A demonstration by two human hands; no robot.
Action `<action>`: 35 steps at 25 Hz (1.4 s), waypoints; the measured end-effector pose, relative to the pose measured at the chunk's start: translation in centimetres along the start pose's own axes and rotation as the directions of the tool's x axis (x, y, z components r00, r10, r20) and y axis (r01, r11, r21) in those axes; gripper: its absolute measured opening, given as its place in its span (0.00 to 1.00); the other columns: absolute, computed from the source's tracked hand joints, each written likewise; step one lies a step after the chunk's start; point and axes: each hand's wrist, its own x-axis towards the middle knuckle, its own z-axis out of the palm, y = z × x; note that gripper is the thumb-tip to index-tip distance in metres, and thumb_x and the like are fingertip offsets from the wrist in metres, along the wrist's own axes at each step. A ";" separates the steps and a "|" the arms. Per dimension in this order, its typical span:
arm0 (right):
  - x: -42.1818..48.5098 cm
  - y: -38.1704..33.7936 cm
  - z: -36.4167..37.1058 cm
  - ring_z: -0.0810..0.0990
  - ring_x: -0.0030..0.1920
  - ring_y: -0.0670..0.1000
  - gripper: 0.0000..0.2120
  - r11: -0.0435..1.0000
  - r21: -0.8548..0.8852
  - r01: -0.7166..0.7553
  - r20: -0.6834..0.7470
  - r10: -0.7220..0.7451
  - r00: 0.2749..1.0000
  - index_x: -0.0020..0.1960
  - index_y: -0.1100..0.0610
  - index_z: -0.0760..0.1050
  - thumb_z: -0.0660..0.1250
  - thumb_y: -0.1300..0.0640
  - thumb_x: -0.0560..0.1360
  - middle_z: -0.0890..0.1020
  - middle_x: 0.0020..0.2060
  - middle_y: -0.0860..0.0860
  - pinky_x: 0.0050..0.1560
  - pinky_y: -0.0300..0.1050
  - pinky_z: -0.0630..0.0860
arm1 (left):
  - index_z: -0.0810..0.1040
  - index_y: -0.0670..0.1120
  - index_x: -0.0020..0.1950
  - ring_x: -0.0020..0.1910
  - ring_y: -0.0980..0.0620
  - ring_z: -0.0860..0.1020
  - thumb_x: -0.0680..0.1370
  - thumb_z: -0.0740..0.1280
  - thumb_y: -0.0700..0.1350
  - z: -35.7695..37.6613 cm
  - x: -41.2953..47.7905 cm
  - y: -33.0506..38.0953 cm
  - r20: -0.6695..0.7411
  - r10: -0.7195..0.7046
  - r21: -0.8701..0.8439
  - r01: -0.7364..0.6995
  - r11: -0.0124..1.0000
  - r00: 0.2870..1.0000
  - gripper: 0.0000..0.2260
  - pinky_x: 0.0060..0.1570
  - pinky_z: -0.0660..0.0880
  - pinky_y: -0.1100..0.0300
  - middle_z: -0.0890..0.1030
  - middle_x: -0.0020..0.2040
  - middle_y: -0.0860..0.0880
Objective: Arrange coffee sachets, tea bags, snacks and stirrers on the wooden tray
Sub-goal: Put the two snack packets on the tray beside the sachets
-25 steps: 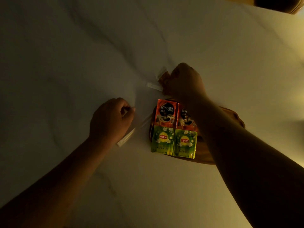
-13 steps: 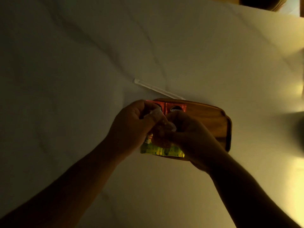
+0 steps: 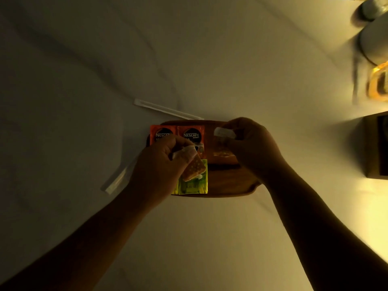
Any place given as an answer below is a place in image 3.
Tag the person's left hand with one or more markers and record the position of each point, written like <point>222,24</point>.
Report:
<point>154,175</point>

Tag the person's right hand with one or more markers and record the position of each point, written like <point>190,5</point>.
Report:
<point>257,148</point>

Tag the brown sugar packet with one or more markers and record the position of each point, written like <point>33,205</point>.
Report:
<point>194,168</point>
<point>222,146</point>

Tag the white stirrer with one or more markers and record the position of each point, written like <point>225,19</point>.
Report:
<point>116,180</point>
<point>166,110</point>

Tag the wooden tray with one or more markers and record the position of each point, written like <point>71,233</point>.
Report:
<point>230,181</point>

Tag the person's left forearm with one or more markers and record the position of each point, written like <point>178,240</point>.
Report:
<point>75,251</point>

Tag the person's right forearm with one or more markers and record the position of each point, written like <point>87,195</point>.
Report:
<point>327,239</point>

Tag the amber glass ashtray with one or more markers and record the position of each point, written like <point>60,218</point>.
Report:
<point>379,84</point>

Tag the black sign in wooden frame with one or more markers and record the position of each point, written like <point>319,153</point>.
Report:
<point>379,148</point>

